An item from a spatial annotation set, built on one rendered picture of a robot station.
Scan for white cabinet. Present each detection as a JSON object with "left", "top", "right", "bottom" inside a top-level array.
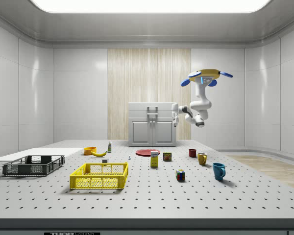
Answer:
[{"left": 128, "top": 102, "right": 177, "bottom": 147}]

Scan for banana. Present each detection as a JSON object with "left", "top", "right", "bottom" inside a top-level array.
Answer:
[{"left": 90, "top": 150, "right": 108, "bottom": 158}]

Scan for yellow basket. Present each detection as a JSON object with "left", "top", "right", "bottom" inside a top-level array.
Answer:
[{"left": 69, "top": 162, "right": 129, "bottom": 190}]

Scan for puzzle cube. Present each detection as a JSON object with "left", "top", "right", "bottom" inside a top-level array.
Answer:
[{"left": 175, "top": 169, "right": 186, "bottom": 182}]

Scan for red plate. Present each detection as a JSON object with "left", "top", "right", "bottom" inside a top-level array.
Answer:
[{"left": 135, "top": 148, "right": 161, "bottom": 157}]

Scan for dark grey basket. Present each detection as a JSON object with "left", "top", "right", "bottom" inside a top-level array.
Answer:
[{"left": 2, "top": 155, "right": 66, "bottom": 177}]

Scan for yellow bowl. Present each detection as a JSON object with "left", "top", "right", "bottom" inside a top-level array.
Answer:
[{"left": 84, "top": 146, "right": 98, "bottom": 156}]

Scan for drone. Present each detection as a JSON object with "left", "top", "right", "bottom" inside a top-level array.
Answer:
[{"left": 181, "top": 69, "right": 234, "bottom": 87}]

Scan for yellow box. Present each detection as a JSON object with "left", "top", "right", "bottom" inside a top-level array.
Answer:
[{"left": 150, "top": 150, "right": 159, "bottom": 168}]

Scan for blue mug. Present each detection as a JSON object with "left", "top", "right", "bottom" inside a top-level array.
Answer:
[{"left": 212, "top": 163, "right": 226, "bottom": 182}]

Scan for yellow mug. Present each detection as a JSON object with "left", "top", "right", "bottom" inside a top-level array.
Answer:
[{"left": 197, "top": 152, "right": 208, "bottom": 166}]

